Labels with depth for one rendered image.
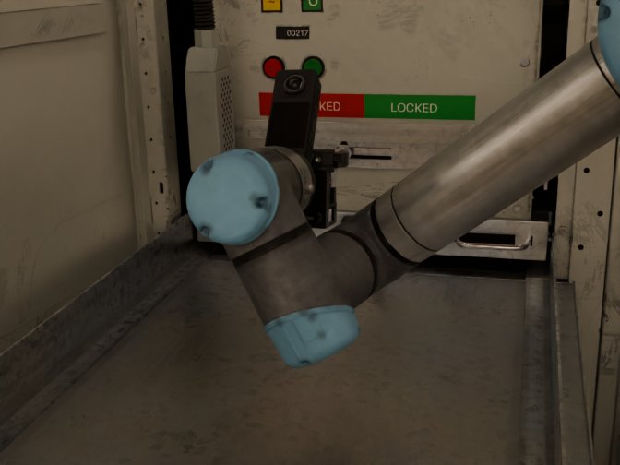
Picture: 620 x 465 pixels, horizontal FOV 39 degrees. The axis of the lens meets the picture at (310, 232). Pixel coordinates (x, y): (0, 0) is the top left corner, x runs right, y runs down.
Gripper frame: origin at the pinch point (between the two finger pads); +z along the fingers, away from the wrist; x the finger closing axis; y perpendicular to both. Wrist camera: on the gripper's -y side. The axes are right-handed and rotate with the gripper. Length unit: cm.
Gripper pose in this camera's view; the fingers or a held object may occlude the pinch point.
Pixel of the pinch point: (324, 152)
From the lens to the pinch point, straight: 104.0
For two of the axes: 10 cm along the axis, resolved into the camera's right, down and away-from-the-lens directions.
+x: 9.7, 0.5, -2.4
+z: 2.4, -1.4, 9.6
